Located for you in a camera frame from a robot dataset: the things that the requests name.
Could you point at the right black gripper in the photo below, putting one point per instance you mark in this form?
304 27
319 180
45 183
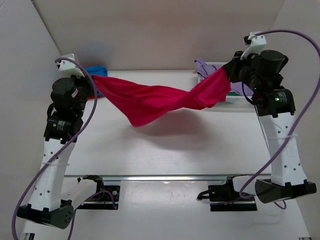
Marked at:
232 67

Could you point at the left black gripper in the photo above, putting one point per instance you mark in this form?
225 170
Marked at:
85 74

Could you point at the magenta t shirt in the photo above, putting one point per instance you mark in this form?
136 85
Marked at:
142 104

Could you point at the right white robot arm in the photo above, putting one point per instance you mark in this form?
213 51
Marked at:
275 107

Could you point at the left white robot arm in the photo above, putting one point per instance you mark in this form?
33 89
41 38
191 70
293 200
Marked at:
63 124

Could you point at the folded blue t shirt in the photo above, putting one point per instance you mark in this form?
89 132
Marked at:
100 71

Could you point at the green t shirt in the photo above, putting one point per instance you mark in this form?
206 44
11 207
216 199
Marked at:
233 94

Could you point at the white plastic laundry basket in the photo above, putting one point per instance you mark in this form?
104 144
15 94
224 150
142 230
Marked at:
204 68

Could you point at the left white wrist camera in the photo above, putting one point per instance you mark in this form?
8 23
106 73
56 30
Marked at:
67 68

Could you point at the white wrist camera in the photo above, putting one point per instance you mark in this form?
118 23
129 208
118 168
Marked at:
67 68
255 42

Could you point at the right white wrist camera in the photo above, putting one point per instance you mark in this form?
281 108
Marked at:
255 42

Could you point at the aluminium rail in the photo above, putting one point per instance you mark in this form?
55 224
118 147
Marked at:
163 178

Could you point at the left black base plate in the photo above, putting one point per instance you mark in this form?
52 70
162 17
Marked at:
108 197

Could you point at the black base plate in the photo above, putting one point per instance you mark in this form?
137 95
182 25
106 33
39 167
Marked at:
224 198
108 197

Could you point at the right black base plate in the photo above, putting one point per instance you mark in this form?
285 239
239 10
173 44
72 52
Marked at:
224 198

